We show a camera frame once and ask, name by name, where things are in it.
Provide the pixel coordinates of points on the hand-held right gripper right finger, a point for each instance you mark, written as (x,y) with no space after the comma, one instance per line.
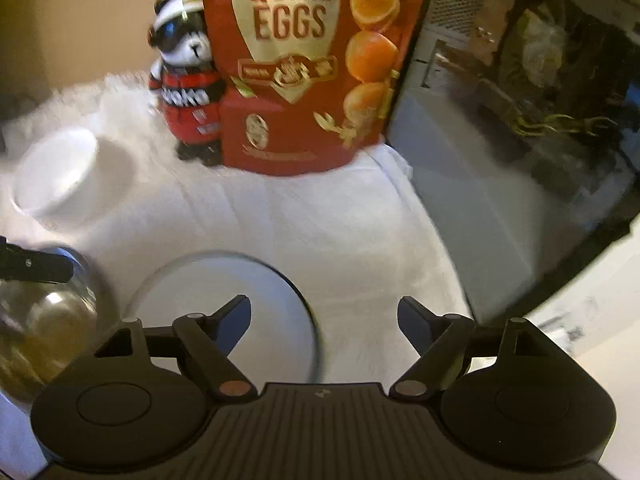
(415,315)

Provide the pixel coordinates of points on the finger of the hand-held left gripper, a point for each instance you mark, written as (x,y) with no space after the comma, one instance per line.
(35,265)

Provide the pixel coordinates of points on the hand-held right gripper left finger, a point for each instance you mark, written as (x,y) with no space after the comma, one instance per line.
(237,315)

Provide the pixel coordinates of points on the blue enamel bowl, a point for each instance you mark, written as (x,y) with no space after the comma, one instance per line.
(280,310)

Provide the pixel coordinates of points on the stainless steel bowl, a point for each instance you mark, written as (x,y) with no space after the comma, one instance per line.
(50,310)

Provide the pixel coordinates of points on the white paper bowl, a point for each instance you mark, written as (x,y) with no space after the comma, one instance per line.
(55,175)

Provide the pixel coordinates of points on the white fluffy blanket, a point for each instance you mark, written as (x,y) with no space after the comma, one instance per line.
(300,220)

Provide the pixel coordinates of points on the panda figurine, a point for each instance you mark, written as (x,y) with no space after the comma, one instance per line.
(190,105)

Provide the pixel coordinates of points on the red snack bag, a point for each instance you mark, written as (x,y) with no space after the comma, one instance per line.
(300,85)

